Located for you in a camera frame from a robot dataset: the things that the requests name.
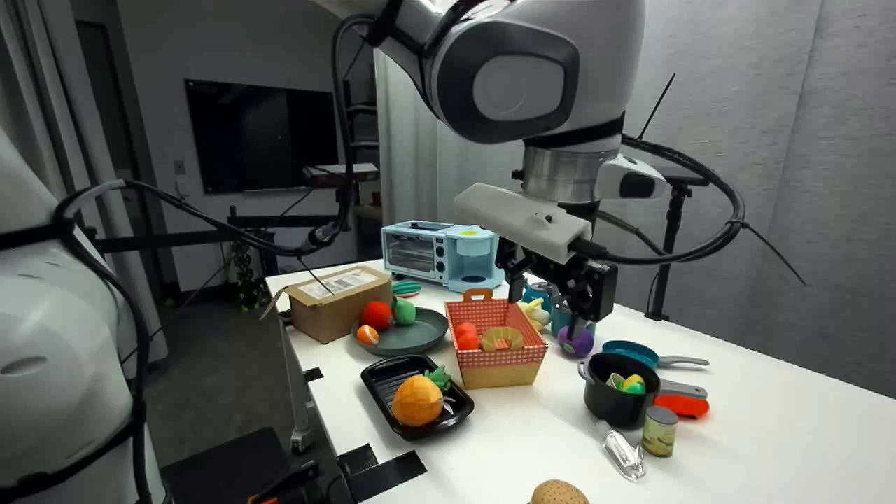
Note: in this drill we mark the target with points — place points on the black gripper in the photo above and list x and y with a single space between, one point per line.
537 267

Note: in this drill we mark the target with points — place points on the orange pineapple toy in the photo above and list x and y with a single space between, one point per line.
417 403

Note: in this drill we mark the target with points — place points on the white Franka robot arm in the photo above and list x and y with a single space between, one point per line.
523 86

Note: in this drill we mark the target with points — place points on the teal toy kettle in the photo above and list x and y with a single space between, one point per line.
558 317

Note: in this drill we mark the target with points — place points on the pale yellow toy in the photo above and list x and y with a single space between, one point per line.
534 312

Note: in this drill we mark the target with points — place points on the purple toy cup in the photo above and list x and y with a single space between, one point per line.
579 342

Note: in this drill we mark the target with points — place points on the orange checkered box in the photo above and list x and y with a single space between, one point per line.
499 369

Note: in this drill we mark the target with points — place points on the red fruit toy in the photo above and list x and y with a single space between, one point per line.
466 338

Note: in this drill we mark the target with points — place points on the blue toy pan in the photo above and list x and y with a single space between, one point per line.
631 352

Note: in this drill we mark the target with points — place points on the yellow green toy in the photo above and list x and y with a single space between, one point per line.
634 384

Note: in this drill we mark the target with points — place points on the light blue toy oven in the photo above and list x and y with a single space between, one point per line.
422 254

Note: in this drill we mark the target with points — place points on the black toy pot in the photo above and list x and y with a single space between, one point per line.
617 411

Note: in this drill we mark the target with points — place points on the small teal toy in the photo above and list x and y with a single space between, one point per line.
408 289

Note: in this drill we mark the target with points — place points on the green round toy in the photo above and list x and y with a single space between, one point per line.
405 312

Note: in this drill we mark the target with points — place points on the orange toy spatula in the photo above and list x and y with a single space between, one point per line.
684 407

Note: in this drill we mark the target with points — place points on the red tomato toy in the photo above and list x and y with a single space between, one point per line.
377 314

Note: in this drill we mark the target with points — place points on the small orange fruit toy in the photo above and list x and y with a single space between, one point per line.
368 335

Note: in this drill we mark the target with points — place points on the black plastic tray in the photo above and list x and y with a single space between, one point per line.
383 382

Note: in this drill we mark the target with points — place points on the tan round bread toy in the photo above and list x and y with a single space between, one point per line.
561 494

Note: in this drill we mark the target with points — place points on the brown cardboard box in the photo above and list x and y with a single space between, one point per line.
333 312

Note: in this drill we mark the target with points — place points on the white box device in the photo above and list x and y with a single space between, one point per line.
341 173

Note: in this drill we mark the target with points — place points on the dark green plate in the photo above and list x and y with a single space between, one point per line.
417 338

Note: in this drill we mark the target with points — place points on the clear plastic bottle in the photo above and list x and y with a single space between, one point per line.
622 452

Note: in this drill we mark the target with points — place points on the small tin can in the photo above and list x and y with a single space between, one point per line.
660 436

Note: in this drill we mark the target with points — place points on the black zip tie tail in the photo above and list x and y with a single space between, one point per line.
660 106
775 254

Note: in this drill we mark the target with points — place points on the small black tape piece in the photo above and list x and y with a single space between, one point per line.
313 375

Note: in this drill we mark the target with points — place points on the short black tape strip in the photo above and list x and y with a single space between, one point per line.
358 457

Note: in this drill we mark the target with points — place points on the black power strip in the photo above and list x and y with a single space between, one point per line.
247 275

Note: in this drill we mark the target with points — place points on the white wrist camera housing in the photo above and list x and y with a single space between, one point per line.
523 223

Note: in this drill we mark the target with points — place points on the black camera stand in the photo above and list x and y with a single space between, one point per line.
670 243

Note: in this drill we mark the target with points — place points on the black wall monitor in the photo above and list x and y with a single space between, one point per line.
253 137

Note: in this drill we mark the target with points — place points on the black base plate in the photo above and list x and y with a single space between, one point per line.
225 473

